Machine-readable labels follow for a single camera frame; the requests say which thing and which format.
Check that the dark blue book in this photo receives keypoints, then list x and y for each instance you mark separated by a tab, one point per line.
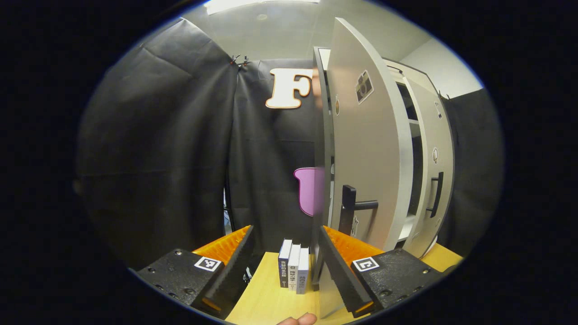
284	264

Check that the white cabinet door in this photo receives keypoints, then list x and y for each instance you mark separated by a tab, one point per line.
370	149
445	149

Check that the grey white book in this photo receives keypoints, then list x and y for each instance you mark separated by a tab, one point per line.
303	271

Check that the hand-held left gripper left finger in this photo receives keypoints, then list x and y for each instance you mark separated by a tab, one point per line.
235	271

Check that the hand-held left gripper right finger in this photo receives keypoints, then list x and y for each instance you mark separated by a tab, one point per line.
338	271

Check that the black backdrop cloth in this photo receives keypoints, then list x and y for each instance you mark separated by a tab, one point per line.
158	158

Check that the ceiling light panel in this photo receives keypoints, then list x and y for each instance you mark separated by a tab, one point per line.
262	4

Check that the white grey cabinet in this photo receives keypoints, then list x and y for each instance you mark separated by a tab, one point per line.
321	135

